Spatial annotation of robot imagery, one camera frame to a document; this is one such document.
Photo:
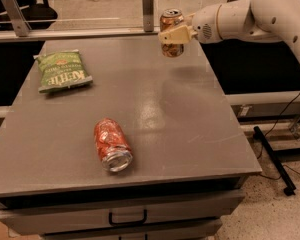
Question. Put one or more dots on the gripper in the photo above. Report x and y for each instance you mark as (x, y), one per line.
(205, 23)

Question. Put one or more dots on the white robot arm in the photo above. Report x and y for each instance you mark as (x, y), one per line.
(262, 21)

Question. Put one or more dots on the red coke can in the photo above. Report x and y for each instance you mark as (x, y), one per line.
(112, 148)

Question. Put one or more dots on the green kettle chips bag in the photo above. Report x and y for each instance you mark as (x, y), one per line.
(62, 70)

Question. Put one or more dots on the black office chair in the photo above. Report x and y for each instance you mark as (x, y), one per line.
(37, 13)

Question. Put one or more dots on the black metal stand leg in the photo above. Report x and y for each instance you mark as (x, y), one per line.
(290, 188)

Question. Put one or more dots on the grey lower drawer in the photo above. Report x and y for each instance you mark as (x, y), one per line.
(177, 230)

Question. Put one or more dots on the grey drawer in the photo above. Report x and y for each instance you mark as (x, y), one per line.
(177, 230)
(77, 217)

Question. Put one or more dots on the grey top drawer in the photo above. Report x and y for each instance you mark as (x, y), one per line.
(77, 217)

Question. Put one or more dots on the middle metal railing bracket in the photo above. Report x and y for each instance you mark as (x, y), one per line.
(148, 15)

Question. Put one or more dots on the left metal railing bracket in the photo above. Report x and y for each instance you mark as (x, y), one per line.
(19, 24)

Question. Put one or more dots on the black drawer handle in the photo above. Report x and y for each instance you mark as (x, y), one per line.
(127, 220)

